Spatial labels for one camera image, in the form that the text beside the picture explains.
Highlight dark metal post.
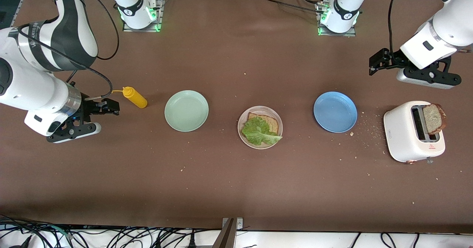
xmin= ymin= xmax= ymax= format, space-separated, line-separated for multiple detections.
xmin=212 ymin=218 xmax=235 ymax=248

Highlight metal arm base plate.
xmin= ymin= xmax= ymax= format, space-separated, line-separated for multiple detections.
xmin=123 ymin=0 xmax=163 ymax=33
xmin=317 ymin=0 xmax=357 ymax=37

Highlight beige plate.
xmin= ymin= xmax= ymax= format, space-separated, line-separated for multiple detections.
xmin=237 ymin=105 xmax=283 ymax=150

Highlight mint green plate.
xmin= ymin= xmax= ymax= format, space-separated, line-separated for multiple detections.
xmin=164 ymin=90 xmax=209 ymax=132

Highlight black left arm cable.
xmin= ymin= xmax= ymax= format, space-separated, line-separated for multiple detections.
xmin=387 ymin=0 xmax=402 ymax=62

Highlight aluminium frame rail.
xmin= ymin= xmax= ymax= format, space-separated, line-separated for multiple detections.
xmin=0 ymin=0 xmax=35 ymax=30

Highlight black cable tangle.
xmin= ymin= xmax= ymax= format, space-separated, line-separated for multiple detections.
xmin=0 ymin=214 xmax=211 ymax=248

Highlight white toaster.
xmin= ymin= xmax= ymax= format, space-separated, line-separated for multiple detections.
xmin=383 ymin=101 xmax=446 ymax=164

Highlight silver table edge bracket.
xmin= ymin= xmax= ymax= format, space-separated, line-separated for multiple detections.
xmin=222 ymin=218 xmax=244 ymax=231

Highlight brown bread slice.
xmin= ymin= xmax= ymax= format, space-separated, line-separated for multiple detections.
xmin=248 ymin=112 xmax=279 ymax=135
xmin=422 ymin=103 xmax=447 ymax=135

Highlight blue plate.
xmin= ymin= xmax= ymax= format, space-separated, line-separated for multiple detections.
xmin=313 ymin=91 xmax=358 ymax=133

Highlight yellow squeeze bottle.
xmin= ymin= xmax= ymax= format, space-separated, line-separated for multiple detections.
xmin=112 ymin=86 xmax=148 ymax=109

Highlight green lettuce leaf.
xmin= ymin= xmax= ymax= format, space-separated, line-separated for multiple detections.
xmin=241 ymin=116 xmax=283 ymax=146

